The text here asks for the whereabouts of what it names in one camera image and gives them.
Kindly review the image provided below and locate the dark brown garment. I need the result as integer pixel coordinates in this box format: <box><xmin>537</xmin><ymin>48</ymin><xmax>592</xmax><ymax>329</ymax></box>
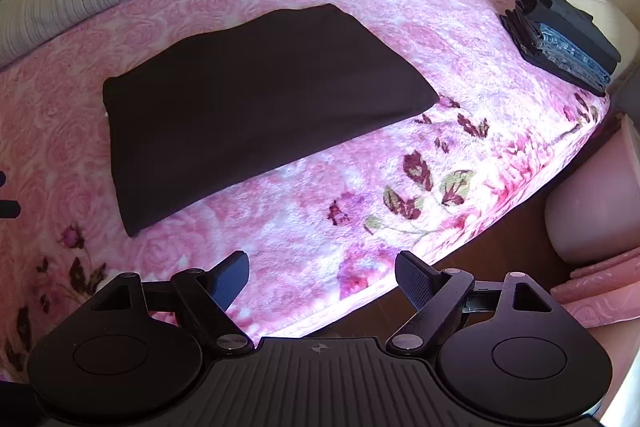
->
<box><xmin>102</xmin><ymin>4</ymin><xmax>438</xmax><ymax>235</ymax></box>

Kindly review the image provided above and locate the stack of folded clothes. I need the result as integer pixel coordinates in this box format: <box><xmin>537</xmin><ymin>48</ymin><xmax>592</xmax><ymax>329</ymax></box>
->
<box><xmin>499</xmin><ymin>0</ymin><xmax>622</xmax><ymax>96</ymax></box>

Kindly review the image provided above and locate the pink rose blanket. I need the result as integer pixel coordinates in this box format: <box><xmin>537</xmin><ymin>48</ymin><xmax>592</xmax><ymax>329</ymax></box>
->
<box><xmin>1</xmin><ymin>0</ymin><xmax>608</xmax><ymax>381</ymax></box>

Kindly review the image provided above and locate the pink plastic stool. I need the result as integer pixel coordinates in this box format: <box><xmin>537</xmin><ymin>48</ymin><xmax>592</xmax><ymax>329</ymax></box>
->
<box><xmin>544</xmin><ymin>134</ymin><xmax>639</xmax><ymax>265</ymax></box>

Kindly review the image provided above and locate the pink patterned box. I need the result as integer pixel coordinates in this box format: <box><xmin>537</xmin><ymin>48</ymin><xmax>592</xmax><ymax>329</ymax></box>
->
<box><xmin>550</xmin><ymin>248</ymin><xmax>640</xmax><ymax>329</ymax></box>

